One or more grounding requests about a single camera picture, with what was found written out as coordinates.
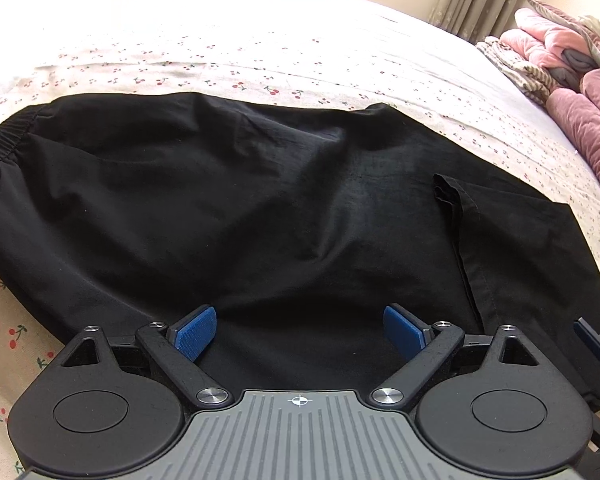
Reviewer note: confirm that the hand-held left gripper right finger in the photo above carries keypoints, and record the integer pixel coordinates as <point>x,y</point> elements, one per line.
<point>404,330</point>

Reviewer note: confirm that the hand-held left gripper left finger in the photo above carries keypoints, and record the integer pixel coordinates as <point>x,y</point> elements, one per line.
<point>194,332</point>

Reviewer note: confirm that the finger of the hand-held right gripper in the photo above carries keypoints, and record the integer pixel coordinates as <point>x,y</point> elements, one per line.
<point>591,340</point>

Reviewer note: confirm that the black pants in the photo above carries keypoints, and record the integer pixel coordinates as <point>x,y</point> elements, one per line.
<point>230,210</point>

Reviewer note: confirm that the folded mauve quilt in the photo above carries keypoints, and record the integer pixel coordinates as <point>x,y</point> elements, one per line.
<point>580,115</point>

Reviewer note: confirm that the cherry print bed sheet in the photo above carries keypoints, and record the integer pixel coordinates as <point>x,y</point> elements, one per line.
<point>180,60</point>

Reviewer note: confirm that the grey folded cloth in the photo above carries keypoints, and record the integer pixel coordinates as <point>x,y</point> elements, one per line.
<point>573,67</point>

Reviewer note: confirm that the striped folded cloth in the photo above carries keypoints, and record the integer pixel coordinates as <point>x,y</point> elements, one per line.
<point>515,67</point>

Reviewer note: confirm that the folded light pink blanket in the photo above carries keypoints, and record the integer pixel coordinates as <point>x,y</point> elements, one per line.
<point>530,42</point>

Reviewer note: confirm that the light blue bed sheet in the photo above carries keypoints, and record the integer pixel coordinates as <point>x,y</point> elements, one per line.
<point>280,5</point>

